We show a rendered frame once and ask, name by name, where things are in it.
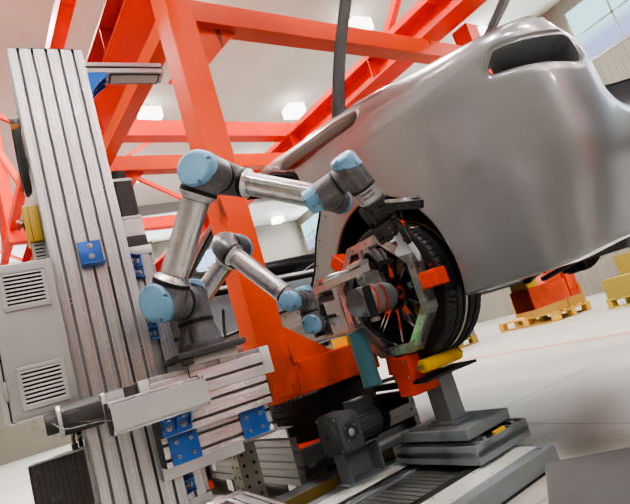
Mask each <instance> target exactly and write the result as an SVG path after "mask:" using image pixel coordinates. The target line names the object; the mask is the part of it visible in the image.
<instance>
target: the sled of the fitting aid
mask: <svg viewBox="0 0 630 504"><path fill-rule="evenodd" d="M530 435H531V433H530V430H529V427H528V424H527V421H526V419H525V418H510V419H507V420H505V421H503V422H501V423H500V424H498V425H496V426H494V427H493V428H491V429H489V430H487V431H485V432H484V433H482V434H480V435H478V436H477V437H475V438H473V439H471V440H470V441H444V442H406V443H404V442H403V443H401V444H399V445H397V446H395V447H393V451H394V454H395V457H396V461H397V464H419V465H464V466H482V465H484V464H485V463H487V462H489V461H490V460H492V459H493V458H495V457H497V456H498V455H500V454H501V453H503V452H505V451H506V450H508V449H509V448H511V447H513V446H514V445H516V444H517V443H519V442H520V441H522V440H524V439H525V438H527V437H528V436H530Z"/></svg>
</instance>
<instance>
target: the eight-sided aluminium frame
mask: <svg viewBox="0 0 630 504"><path fill-rule="evenodd" d="M378 245H380V246H381V247H383V248H385V249H386V250H388V251H389V252H391V253H392V254H394V255H395V253H394V251H395V249H396V248H397V245H398V244H397V242H393V243H391V242H386V243H385V244H383V245H381V244H380V243H379V241H378V240H377V238H376V237H375V236H374V235H372V236H371V237H369V238H367V239H365V240H363V241H362V242H360V243H358V244H356V245H354V246H352V247H349V248H348V249H347V251H346V253H345V259H344V264H343V268H342V270H345V269H347V266H348V265H349V264H351V263H353V262H355V261H357V260H359V257H358V254H357V252H358V251H360V250H361V251H363V250H365V248H366V247H368V246H369V247H372V246H373V247H376V246H378ZM395 256H396V255H395ZM397 257H398V256H397ZM420 257H421V260H420V261H419V260H418V259H417V258H416V256H415V255H414V253H413V252H412V253H409V254H406V255H403V256H400V257H398V258H400V259H401V260H403V261H404V262H406V264H407V266H408V269H409V272H410V275H411V278H412V281H413V284H414V287H415V290H416V293H417V296H418V299H419V302H420V305H421V308H420V311H419V314H418V317H417V320H416V324H415V327H414V330H413V333H412V336H411V339H410V342H409V343H405V344H401V345H397V346H393V347H389V346H388V345H387V344H386V343H384V342H383V341H382V340H381V339H380V338H378V337H377V336H376V335H375V334H374V333H373V332H371V331H370V330H369V329H368V328H367V327H365V326H364V324H363V321H362V318H361V317H360V318H355V317H353V316H352V315H351V314H350V313H349V311H348V309H347V306H346V295H347V293H348V292H349V291H350V290H351V289H353V288H352V287H353V283H354V279H352V280H350V281H348V282H345V283H343V284H341V285H339V286H338V293H339V295H340V298H341V302H342V305H343V308H344V311H345V315H346V318H347V321H348V324H349V329H350V331H351V332H352V331H355V330H358V329H361V328H365V329H366V332H367V335H368V338H369V341H370V343H371V347H372V350H373V352H374V353H375V354H376V355H377V356H378V357H379V358H381V359H386V357H393V356H398V355H402V354H407V353H412V352H415V351H418V350H421V349H423V348H424V346H425V344H426V340H427V337H428V334H429V331H430V328H431V325H432V323H433V320H434V317H435V314H436V311H437V308H438V303H437V298H436V297H435V294H434V291H433V288H429V289H425V290H423V288H422V285H421V282H420V279H419V276H418V274H419V273H422V272H424V271H426V268H425V265H424V260H423V259H422V256H421V254H420Z"/></svg>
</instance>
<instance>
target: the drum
mask: <svg viewBox="0 0 630 504"><path fill-rule="evenodd" d="M362 287H363V286H362ZM362 287H357V288H355V289H351V290H350V291H349V292H348V293H347V295H346V306H347V309H348V311H349V313H350V314H351V315H352V316H353V317H355V318H360V317H369V316H370V313H369V310H368V307H367V304H366V301H365V297H364V294H363V291H362ZM370 287H371V290H372V293H373V297H374V300H375V303H376V306H377V310H378V313H379V314H380V313H383V312H387V311H390V310H391V309H392V308H393V307H394V306H395V305H396V304H397V302H398V293H397V290H396V288H395V287H394V286H393V285H392V284H391V283H388V282H383V281H382V282H377V283H375V284H371V285H370Z"/></svg>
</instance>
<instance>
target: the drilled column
mask: <svg viewBox="0 0 630 504"><path fill-rule="evenodd" d="M243 445H244V449H245V451H244V452H242V453H239V454H236V455H234V456H231V457H229V458H228V459H229V463H230V467H231V471H232V475H233V479H234V483H235V487H236V491H237V490H239V489H241V490H244V491H247V492H250V493H253V494H256V495H260V496H263V497H266V498H269V497H268V493H267V489H266V486H265V482H264V478H263V474H262V471H261V467H260V463H259V459H258V455H257V452H256V448H255V444H254V440H253V441H251V442H248V443H246V444H243Z"/></svg>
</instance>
